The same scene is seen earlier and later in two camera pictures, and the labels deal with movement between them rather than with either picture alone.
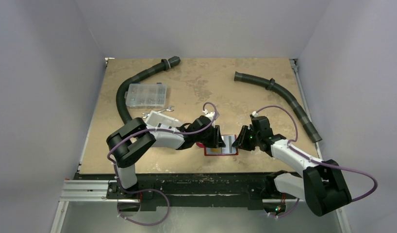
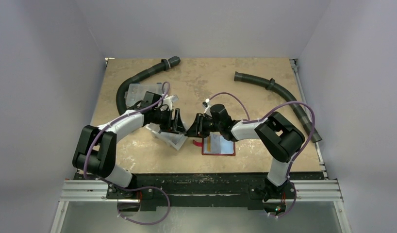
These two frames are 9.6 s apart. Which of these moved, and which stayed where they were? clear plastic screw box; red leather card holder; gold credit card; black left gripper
Moved: gold credit card; black left gripper
Stayed: red leather card holder; clear plastic screw box
